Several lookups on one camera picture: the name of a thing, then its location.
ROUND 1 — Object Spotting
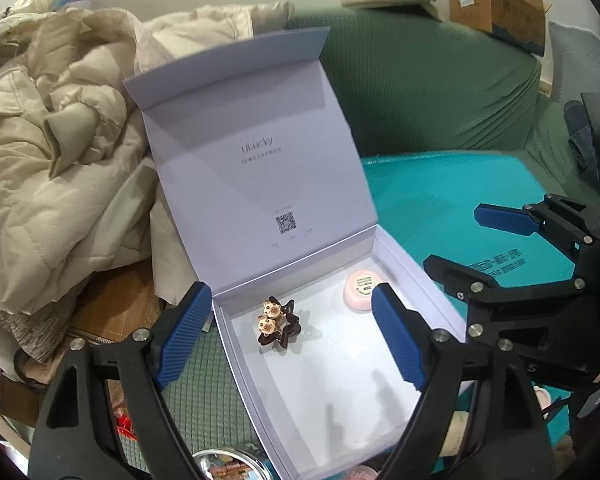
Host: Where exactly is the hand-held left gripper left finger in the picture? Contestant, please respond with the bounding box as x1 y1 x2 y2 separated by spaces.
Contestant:
28 281 214 480

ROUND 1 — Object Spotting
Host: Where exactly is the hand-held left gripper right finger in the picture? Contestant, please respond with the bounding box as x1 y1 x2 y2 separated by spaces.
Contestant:
371 282 553 480

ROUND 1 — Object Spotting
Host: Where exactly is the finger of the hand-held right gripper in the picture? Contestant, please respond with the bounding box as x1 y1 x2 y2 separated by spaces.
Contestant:
423 254 598 313
473 194 600 261

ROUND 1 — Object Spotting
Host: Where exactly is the lavender gift box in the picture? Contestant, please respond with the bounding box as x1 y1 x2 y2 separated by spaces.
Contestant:
122 26 468 480

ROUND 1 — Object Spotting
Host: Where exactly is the small pink jar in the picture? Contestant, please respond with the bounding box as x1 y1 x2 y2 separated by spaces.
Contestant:
342 269 384 313

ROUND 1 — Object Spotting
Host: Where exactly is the brown woven cushion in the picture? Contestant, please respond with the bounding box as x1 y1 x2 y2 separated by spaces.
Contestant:
70 271 167 347

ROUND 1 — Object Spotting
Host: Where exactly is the teal mat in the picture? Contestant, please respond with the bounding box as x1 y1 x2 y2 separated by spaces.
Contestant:
360 151 600 461

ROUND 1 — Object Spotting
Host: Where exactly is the green grid mat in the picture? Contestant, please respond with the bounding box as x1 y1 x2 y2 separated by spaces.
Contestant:
105 320 281 480

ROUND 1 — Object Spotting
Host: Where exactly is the bear hair clip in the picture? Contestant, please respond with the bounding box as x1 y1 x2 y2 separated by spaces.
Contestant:
256 297 302 348

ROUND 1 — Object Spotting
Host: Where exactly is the dark slipper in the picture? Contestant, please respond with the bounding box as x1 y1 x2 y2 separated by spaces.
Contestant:
564 101 600 172

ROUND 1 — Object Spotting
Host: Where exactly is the clear pink blush compact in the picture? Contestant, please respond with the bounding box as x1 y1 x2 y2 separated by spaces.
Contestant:
192 447 281 480

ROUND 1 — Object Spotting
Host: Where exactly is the pale blue pillow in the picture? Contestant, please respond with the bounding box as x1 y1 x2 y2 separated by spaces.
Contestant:
547 20 600 111

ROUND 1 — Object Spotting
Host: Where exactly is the beige down jacket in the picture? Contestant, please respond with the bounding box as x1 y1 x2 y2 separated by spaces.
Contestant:
0 0 296 376

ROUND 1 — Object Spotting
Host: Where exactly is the cardboard box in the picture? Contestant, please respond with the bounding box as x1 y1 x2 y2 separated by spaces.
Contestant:
430 0 549 57

